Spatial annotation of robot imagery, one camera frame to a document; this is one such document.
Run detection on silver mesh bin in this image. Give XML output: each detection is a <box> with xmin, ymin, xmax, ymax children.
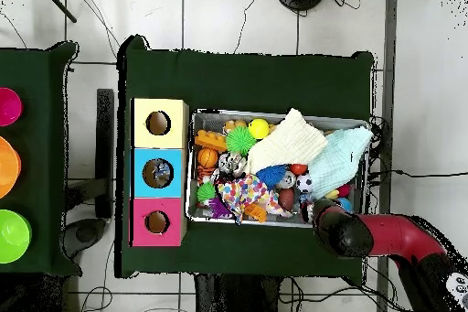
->
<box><xmin>185</xmin><ymin>108</ymin><xmax>372</xmax><ymax>231</ymax></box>

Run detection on wooden box with three holes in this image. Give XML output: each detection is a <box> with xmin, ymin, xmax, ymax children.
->
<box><xmin>129</xmin><ymin>97</ymin><xmax>190</xmax><ymax>248</ymax></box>

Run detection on large green spiky ball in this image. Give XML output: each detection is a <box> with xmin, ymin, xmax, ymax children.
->
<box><xmin>224</xmin><ymin>125</ymin><xmax>258</xmax><ymax>157</ymax></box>

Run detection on orange toy basketball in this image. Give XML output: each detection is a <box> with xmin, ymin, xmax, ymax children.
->
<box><xmin>197</xmin><ymin>147</ymin><xmax>219</xmax><ymax>169</ymax></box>

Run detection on long orange toy block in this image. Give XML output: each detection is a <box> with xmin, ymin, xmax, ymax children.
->
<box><xmin>193</xmin><ymin>129</ymin><xmax>229</xmax><ymax>154</ymax></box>

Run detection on yellow ball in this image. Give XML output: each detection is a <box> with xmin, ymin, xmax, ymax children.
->
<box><xmin>247</xmin><ymin>118</ymin><xmax>271</xmax><ymax>141</ymax></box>

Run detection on colourful dotted cloth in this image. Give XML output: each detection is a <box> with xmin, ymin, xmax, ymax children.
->
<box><xmin>217</xmin><ymin>174</ymin><xmax>293</xmax><ymax>224</ymax></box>

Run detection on cream waffle cloth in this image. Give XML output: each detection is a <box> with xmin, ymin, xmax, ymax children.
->
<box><xmin>246</xmin><ymin>107</ymin><xmax>329</xmax><ymax>175</ymax></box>

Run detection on brown toy football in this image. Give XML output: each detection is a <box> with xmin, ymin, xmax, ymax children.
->
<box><xmin>277</xmin><ymin>188</ymin><xmax>296</xmax><ymax>213</ymax></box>

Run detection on dark green table cloth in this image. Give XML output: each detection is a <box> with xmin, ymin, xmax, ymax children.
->
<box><xmin>114</xmin><ymin>34</ymin><xmax>376</xmax><ymax>279</ymax></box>

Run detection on mint waffle cloth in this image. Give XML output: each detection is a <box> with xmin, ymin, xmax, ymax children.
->
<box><xmin>306</xmin><ymin>124</ymin><xmax>374</xmax><ymax>199</ymax></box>

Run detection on blue globe ball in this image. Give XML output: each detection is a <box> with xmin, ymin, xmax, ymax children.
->
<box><xmin>335</xmin><ymin>197</ymin><xmax>355</xmax><ymax>214</ymax></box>

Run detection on black flat bar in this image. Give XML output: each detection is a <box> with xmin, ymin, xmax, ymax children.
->
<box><xmin>94</xmin><ymin>88</ymin><xmax>115</xmax><ymax>220</ymax></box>

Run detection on grey stand foot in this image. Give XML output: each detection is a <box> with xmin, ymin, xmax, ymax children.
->
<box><xmin>59</xmin><ymin>217</ymin><xmax>108</xmax><ymax>259</ymax></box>

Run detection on green cloth side table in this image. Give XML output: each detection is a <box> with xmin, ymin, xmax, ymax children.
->
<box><xmin>0</xmin><ymin>41</ymin><xmax>82</xmax><ymax>277</ymax></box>

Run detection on orange bowl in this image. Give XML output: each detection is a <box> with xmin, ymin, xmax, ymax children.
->
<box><xmin>0</xmin><ymin>135</ymin><xmax>22</xmax><ymax>200</ymax></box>

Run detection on pink bowl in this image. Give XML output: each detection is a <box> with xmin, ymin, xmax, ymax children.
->
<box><xmin>0</xmin><ymin>87</ymin><xmax>24</xmax><ymax>127</ymax></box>

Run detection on black rod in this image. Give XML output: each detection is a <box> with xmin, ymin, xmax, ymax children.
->
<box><xmin>37</xmin><ymin>0</ymin><xmax>79</xmax><ymax>24</ymax></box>

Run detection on green bowl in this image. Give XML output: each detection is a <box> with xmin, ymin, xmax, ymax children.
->
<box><xmin>0</xmin><ymin>209</ymin><xmax>33</xmax><ymax>264</ymax></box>

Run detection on black power cable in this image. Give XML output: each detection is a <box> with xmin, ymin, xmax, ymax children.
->
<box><xmin>367</xmin><ymin>167</ymin><xmax>468</xmax><ymax>181</ymax></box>

